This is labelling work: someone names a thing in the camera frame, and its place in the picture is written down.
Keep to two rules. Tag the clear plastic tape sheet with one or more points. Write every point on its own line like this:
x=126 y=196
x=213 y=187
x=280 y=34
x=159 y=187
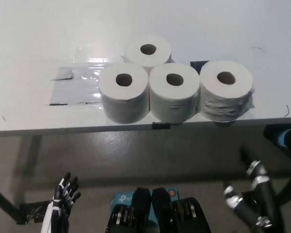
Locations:
x=70 y=92

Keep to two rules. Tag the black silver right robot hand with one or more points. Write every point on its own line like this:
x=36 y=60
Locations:
x=262 y=191

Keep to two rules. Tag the teal router box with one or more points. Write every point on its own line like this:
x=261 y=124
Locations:
x=118 y=197

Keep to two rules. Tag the black tape square marker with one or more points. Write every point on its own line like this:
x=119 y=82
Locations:
x=195 y=65

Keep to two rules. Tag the black and blue object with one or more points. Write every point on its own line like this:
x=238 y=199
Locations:
x=274 y=136

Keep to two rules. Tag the black floor tape patch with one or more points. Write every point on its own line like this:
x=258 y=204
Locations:
x=247 y=195
x=31 y=211

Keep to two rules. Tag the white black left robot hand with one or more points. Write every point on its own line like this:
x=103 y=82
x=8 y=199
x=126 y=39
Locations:
x=53 y=208

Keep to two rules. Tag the wrinkled white toilet paper roll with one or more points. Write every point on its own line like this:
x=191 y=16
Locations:
x=223 y=102

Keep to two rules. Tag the smooth white toilet paper roll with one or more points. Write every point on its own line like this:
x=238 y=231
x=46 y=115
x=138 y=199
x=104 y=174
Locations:
x=121 y=104
x=135 y=56
x=172 y=104

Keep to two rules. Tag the small black tape strip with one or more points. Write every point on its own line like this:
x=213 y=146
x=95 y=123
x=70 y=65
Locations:
x=161 y=125

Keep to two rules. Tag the black slanted table leg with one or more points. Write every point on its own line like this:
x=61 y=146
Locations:
x=4 y=201
x=289 y=184

